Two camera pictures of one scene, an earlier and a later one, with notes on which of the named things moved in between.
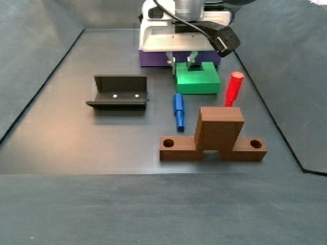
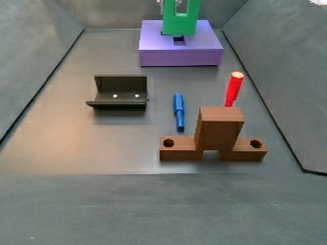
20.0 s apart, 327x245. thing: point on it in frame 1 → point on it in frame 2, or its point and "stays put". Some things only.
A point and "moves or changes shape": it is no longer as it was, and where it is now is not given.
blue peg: x=180 y=111 stays put
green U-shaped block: x=197 y=81 moves or changes shape
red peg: x=236 y=84 stays put
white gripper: x=160 y=35 → x=182 y=3
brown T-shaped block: x=217 y=134 stays put
